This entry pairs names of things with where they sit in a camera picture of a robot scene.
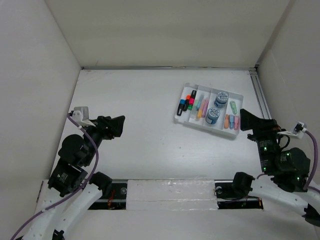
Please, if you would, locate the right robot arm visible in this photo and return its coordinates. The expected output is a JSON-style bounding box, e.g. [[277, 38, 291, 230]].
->
[[240, 108, 320, 227]]

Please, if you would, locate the green correction tape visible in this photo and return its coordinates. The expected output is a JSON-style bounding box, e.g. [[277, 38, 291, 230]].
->
[[229, 101, 238, 115]]

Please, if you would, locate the purple cap pastel highlighter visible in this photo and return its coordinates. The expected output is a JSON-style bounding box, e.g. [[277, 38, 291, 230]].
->
[[202, 104, 209, 118]]

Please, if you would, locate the pink cap black highlighter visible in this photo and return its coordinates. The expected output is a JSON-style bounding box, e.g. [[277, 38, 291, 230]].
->
[[189, 90, 197, 106]]

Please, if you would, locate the yellow pastel highlighter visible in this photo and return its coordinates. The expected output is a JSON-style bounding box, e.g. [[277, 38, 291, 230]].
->
[[196, 106, 203, 119]]

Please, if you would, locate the white compartment organizer tray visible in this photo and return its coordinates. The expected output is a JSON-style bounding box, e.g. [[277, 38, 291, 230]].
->
[[174, 83, 244, 139]]

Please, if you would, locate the blue correction tape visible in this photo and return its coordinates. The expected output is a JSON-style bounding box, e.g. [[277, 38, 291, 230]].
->
[[228, 114, 235, 130]]

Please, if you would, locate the orange correction tape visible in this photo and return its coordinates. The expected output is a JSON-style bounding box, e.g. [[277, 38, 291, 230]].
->
[[223, 114, 230, 129]]

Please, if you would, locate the blue cap pastel highlighter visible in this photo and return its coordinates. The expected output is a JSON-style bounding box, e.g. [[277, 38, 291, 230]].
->
[[196, 93, 205, 111]]

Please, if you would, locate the aluminium frame rail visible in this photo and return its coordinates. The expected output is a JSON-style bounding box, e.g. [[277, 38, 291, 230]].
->
[[249, 68, 271, 119]]

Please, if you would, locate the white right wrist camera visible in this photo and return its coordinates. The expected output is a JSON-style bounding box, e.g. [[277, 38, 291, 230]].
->
[[277, 121, 307, 140]]

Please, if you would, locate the orange cap black highlighter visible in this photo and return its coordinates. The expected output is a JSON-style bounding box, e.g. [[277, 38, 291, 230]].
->
[[185, 94, 191, 106]]

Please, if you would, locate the blue cap black highlighter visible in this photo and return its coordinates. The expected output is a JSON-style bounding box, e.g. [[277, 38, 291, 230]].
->
[[176, 99, 185, 116]]

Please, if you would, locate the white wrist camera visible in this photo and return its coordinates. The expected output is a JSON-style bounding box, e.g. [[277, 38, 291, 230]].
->
[[71, 106, 91, 126], [277, 121, 307, 140]]

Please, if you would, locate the green cap pastel highlighter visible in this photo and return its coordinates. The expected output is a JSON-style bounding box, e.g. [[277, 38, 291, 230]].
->
[[190, 99, 199, 119]]

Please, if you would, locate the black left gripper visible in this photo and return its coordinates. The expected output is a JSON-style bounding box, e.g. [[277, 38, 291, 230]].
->
[[82, 114, 125, 165]]

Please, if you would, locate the pink correction tape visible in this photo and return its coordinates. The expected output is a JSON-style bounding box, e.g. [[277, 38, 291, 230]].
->
[[233, 115, 241, 131]]

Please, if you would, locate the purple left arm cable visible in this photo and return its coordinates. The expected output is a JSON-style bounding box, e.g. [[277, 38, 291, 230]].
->
[[9, 113, 100, 240]]

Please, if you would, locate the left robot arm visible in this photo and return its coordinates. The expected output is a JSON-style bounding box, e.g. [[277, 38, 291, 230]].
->
[[11, 110, 126, 240]]

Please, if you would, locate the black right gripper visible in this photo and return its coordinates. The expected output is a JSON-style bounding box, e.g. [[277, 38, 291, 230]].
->
[[239, 107, 285, 173]]

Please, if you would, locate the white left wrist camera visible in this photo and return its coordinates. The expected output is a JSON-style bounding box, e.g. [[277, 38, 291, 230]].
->
[[71, 106, 91, 126]]

